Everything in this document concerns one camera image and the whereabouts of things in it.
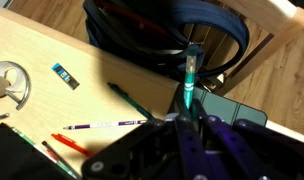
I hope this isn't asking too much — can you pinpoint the red pen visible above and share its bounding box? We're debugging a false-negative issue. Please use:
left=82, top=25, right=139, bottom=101
left=50, top=132, right=93, bottom=158

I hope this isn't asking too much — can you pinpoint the light wooden chair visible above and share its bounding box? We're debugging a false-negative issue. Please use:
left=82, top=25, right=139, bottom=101
left=183, top=0, right=304, bottom=97

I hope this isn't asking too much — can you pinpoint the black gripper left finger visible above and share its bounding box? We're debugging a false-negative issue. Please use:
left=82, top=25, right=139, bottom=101
left=81, top=90, right=206, bottom=180

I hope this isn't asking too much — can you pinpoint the teal pen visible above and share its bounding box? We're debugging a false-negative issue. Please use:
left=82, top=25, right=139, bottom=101
left=183, top=46, right=198, bottom=111

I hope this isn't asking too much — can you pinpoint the dark green tablet case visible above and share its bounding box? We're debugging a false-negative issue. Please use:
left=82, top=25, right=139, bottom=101
left=171, top=84, right=269, bottom=128

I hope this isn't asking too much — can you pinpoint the blue backpack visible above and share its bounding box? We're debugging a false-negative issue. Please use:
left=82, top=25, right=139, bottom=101
left=82, top=0, right=251, bottom=85

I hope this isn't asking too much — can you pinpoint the blue black lead case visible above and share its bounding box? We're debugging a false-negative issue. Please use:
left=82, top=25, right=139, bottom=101
left=51, top=62, right=81, bottom=91

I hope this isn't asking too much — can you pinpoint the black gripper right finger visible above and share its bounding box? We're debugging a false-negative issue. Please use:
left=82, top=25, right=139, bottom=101
left=192, top=99, right=304, bottom=180

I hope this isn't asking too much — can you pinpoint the black open laptop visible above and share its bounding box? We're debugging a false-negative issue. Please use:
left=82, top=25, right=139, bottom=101
left=0, top=122, right=76, bottom=180

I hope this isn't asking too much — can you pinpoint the purple white pencil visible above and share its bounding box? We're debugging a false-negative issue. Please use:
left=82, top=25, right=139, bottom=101
left=62, top=119, right=148, bottom=131

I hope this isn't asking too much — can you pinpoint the green white pen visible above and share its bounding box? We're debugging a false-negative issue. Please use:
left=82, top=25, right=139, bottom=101
left=10, top=126, right=78, bottom=180

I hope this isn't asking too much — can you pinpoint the dark green pen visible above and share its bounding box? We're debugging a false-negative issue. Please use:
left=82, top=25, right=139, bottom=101
left=107, top=82, right=156, bottom=121

